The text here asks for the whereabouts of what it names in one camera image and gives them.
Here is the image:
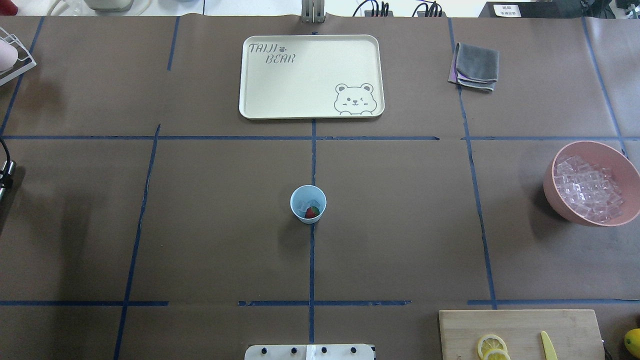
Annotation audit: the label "light blue cup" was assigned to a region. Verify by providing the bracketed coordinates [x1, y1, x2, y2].
[289, 184, 327, 224]

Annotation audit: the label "grey folded cloth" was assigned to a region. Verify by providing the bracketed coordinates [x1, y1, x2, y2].
[454, 42, 500, 92]

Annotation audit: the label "pink bowl of ice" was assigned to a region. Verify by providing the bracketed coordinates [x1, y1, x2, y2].
[542, 140, 640, 227]

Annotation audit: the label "bamboo cutting board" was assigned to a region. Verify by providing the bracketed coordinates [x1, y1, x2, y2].
[438, 309, 605, 360]

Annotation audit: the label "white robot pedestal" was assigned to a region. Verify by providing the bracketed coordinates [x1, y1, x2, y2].
[244, 343, 377, 360]

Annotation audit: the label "aluminium frame post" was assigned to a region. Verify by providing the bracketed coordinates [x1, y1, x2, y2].
[301, 0, 326, 24]

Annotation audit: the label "purple cloth underneath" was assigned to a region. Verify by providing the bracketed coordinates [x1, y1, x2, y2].
[448, 49, 458, 84]

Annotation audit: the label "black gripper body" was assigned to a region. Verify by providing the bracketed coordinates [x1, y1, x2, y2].
[0, 160, 16, 201]

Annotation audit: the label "cream bear tray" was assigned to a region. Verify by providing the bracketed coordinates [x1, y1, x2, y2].
[238, 34, 386, 120]

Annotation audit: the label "pink cup on rack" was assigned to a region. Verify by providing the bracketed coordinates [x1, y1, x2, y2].
[0, 39, 19, 73]

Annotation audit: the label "red strawberry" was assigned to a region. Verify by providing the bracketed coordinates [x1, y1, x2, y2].
[304, 206, 321, 219]

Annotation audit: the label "lemon slices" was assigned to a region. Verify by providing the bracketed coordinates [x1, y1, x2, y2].
[477, 333, 511, 360]

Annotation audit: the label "yellow plastic knife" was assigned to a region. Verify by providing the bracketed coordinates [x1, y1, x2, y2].
[540, 330, 558, 360]

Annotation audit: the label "clear ice cube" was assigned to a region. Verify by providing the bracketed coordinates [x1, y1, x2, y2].
[294, 199, 312, 217]

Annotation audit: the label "yellow lemon far right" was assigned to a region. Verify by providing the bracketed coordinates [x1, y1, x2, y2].
[623, 328, 640, 359]

